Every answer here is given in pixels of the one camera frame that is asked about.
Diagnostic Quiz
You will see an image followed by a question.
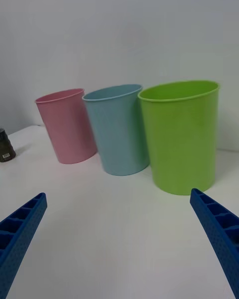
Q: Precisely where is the dark drink can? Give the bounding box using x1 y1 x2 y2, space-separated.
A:
0 128 16 163

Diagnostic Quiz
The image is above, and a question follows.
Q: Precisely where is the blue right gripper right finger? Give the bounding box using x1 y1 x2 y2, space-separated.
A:
190 188 239 299

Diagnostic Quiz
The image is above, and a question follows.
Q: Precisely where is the pale blue plastic bin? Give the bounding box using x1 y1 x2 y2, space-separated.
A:
82 84 151 176

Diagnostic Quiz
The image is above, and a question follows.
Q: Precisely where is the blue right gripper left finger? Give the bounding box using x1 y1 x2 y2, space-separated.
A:
0 192 48 299

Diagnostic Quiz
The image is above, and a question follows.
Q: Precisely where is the green plastic bin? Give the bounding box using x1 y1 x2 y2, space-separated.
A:
137 80 221 196

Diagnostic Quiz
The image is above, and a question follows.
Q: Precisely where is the pink plastic bin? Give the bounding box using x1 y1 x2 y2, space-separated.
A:
34 88 98 164

